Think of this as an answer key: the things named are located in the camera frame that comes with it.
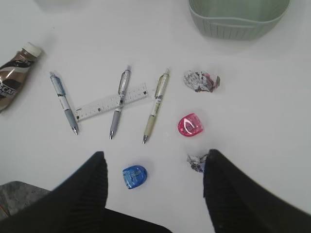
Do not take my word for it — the brown Nescafe coffee bottle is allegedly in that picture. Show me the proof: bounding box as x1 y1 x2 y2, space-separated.
0 42 42 111

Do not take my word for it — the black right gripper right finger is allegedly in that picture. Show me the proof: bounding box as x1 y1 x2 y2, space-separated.
203 149 311 233

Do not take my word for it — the blue pencil sharpener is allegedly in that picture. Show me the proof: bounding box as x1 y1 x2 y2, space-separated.
122 165 148 189

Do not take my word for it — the paper ball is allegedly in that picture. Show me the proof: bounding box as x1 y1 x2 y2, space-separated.
183 70 220 93
187 154 208 173

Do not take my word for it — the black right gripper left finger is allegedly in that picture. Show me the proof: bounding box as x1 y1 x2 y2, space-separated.
0 151 108 233

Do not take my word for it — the blue grey ballpoint pen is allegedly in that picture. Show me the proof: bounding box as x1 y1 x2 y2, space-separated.
50 72 78 135

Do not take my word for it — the pink pencil sharpener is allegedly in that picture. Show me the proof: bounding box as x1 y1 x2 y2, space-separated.
177 113 204 137

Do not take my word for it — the olive green ballpoint pen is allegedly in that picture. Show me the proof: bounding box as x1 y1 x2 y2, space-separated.
143 68 171 144

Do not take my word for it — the clear plastic ruler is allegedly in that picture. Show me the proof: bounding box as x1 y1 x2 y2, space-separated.
74 83 148 122

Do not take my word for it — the green plastic woven basket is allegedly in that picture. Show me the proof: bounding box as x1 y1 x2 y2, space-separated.
188 0 291 41

